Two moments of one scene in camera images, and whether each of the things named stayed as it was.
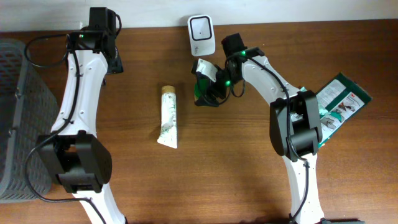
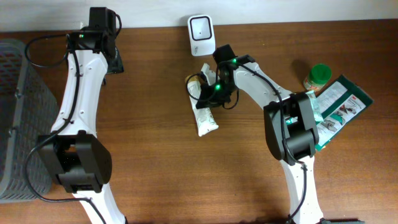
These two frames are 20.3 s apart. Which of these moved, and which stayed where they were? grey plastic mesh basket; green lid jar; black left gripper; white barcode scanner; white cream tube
Moved: green lid jar; white cream tube
Stayed: grey plastic mesh basket; black left gripper; white barcode scanner
